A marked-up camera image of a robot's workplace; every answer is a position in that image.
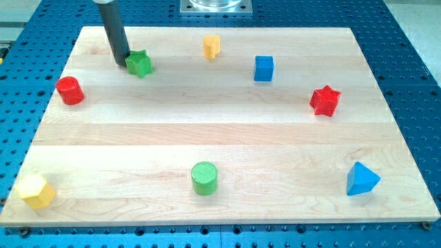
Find yellow hexagon block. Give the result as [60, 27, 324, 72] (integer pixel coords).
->
[16, 173, 56, 209]

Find wooden board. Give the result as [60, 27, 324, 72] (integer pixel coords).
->
[1, 26, 440, 227]

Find green cylinder block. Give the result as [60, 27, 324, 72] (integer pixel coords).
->
[191, 161, 218, 196]

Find blue cube block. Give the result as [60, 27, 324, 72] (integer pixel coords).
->
[254, 56, 274, 82]

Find yellow heart block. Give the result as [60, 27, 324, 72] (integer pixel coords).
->
[203, 34, 221, 60]

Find green star block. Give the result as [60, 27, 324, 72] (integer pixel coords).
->
[125, 50, 153, 79]

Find red star block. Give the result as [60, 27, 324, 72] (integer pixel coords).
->
[309, 85, 341, 117]

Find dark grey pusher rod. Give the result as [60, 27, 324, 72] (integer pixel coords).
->
[93, 0, 130, 67]

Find blue triangle block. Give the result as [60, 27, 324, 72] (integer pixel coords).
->
[347, 161, 381, 196]

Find red cylinder block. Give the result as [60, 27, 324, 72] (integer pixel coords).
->
[56, 76, 85, 105]

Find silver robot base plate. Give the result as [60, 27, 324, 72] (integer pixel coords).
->
[179, 0, 253, 16]

